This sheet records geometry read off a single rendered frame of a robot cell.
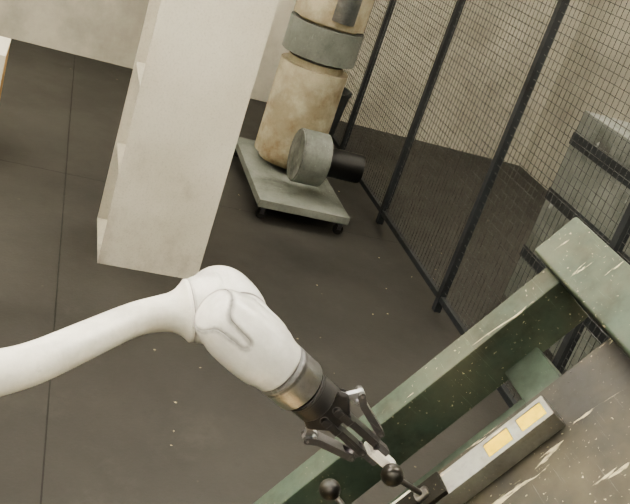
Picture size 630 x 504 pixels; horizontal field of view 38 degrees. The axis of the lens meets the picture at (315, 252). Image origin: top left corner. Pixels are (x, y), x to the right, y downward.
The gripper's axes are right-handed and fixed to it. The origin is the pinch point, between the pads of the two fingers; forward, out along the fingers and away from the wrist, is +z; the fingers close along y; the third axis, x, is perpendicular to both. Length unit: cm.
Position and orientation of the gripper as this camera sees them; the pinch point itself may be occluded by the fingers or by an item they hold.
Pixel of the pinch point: (381, 457)
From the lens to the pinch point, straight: 153.6
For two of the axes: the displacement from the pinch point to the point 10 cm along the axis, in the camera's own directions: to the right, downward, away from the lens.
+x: 2.0, 4.5, -8.7
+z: 6.3, 6.3, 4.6
